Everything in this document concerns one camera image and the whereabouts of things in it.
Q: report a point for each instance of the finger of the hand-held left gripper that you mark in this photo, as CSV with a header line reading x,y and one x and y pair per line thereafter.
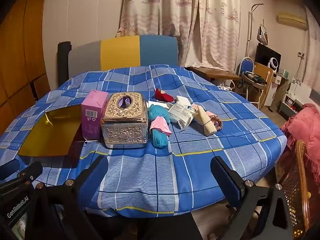
x,y
22,171

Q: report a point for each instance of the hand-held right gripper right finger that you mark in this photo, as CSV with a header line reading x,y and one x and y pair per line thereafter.
x,y
228,182

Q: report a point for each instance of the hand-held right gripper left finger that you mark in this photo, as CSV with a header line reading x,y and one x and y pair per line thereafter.
x,y
96,177

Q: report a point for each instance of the golden tin box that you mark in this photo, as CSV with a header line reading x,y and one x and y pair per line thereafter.
x,y
50,132

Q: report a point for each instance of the patterned hair scrunchie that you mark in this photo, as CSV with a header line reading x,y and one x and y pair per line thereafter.
x,y
218,123

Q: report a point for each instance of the beige sock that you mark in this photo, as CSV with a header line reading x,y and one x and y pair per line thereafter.
x,y
206,122

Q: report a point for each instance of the teal plush toy pink dress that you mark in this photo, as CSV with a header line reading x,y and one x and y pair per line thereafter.
x,y
158,132

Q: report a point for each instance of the white printed packet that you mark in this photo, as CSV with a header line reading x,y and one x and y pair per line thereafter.
x,y
181,116

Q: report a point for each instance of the white foam block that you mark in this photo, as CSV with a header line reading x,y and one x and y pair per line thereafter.
x,y
183,100

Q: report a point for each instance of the white paper towel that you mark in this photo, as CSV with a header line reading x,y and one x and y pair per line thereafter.
x,y
155,103

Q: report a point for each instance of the red knit sock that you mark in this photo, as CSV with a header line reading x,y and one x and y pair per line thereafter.
x,y
163,96

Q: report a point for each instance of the blue plaid bed sheet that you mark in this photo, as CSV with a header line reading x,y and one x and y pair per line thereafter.
x,y
200,160

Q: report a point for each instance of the ornate golden tissue box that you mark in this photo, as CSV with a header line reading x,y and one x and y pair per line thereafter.
x,y
125,125

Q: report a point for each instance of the pink cardboard box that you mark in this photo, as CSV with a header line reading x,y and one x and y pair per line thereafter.
x,y
93,115

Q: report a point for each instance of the rattan chair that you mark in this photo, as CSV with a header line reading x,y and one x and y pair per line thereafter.
x,y
296,180

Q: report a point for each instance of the pink quilt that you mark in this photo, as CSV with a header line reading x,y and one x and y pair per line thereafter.
x,y
303,130

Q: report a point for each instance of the white small cabinet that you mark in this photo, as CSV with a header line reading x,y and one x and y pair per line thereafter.
x,y
278,90

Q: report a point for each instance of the wooden wardrobe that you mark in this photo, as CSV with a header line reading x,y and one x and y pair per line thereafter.
x,y
20,62

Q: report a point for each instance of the wooden desk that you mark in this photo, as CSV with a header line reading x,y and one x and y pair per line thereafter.
x,y
212,73

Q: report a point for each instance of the wooden board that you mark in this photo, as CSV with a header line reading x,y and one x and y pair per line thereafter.
x,y
262,73

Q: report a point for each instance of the blue folding chair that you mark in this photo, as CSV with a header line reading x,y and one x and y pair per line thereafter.
x,y
247,66

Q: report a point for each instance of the black rolled mat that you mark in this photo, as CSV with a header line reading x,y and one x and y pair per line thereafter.
x,y
63,60

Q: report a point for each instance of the white round fan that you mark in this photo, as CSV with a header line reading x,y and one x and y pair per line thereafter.
x,y
274,64

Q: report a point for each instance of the grey yellow blue chair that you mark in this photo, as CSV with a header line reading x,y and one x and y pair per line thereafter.
x,y
120,52

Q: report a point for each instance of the black monitor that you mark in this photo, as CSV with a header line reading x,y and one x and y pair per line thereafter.
x,y
266,53

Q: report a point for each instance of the hanging bag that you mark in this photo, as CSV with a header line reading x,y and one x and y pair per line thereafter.
x,y
263,35

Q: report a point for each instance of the pale window curtain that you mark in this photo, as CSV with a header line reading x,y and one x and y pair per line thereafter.
x,y
312,55

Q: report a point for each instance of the white clothes stand pole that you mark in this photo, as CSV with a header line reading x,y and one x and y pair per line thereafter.
x,y
250,30

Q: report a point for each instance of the ship print curtain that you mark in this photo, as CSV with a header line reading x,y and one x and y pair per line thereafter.
x,y
180,17

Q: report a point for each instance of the wall air conditioner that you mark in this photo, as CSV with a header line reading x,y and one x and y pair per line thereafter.
x,y
291,20

